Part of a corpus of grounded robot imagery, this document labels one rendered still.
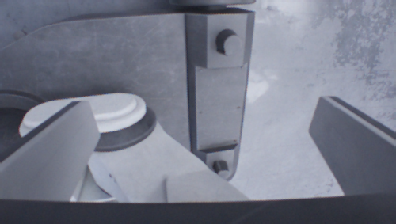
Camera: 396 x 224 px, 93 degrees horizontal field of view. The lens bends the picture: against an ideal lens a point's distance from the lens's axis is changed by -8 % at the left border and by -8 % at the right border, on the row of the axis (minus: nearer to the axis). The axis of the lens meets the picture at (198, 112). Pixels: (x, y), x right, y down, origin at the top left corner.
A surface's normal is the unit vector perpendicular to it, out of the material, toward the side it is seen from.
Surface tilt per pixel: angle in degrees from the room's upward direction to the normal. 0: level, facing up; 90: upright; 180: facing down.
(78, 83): 0
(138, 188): 90
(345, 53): 0
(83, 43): 0
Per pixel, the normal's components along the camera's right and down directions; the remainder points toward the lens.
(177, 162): -0.02, -0.85
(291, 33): 0.21, 0.51
